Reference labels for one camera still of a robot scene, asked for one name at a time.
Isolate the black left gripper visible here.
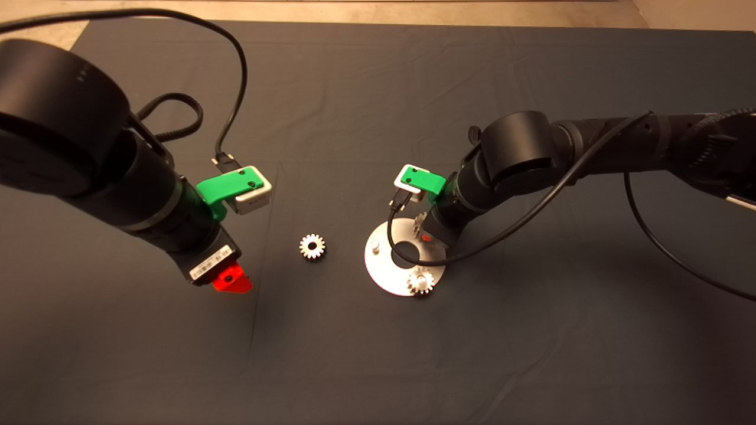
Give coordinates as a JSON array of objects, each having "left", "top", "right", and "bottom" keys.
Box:
[{"left": 139, "top": 180, "right": 253, "bottom": 295}]

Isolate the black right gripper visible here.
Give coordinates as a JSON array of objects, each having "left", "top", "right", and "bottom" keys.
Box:
[{"left": 420, "top": 176, "right": 477, "bottom": 249}]

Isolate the round metal carrier plate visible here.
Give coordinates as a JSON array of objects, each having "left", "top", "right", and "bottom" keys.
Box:
[{"left": 364, "top": 217, "right": 447, "bottom": 297}]

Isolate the dark grey table cloth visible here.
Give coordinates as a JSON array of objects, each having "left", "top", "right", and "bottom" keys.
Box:
[{"left": 0, "top": 18, "right": 756, "bottom": 425}]

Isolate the green right camera mount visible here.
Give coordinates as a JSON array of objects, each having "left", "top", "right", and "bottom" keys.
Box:
[{"left": 399, "top": 165, "right": 448, "bottom": 207}]

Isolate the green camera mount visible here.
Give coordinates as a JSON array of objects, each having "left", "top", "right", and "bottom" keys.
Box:
[
  {"left": 196, "top": 166, "right": 264, "bottom": 223},
  {"left": 399, "top": 165, "right": 448, "bottom": 207}
]

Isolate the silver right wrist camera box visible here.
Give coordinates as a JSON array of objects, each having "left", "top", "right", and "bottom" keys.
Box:
[{"left": 393, "top": 164, "right": 431, "bottom": 205}]

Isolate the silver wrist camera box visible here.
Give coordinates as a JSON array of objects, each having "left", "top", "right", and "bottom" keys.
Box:
[
  {"left": 393, "top": 164, "right": 431, "bottom": 205},
  {"left": 227, "top": 165, "right": 273, "bottom": 216}
]

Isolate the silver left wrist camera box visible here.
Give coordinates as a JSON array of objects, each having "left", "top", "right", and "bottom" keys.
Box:
[{"left": 227, "top": 165, "right": 273, "bottom": 216}]

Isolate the green left camera mount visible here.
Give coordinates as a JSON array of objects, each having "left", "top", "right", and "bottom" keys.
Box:
[{"left": 196, "top": 166, "right": 264, "bottom": 223}]

